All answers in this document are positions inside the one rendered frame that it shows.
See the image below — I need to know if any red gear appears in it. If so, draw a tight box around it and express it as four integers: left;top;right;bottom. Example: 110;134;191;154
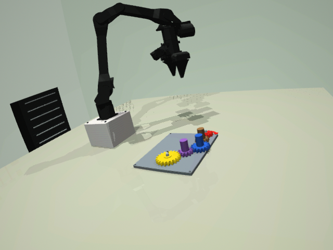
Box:
205;131;213;138

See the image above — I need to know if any blue gear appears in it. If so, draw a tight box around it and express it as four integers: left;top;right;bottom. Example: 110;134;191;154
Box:
191;133;210;153

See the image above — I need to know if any yellow gear with black stripe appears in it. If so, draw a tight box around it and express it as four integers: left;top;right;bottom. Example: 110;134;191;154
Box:
156;151;181;166

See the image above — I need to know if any purple gear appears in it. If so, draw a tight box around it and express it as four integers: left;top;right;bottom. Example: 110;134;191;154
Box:
178;139;193;157

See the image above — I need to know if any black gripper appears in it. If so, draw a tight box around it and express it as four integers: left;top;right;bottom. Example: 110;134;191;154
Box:
161;39;190;78

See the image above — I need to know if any brown gear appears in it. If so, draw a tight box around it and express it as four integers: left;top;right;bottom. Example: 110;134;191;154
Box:
197;127;209;142

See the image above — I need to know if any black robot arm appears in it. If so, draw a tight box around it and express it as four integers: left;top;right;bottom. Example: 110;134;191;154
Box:
93;3;195;120

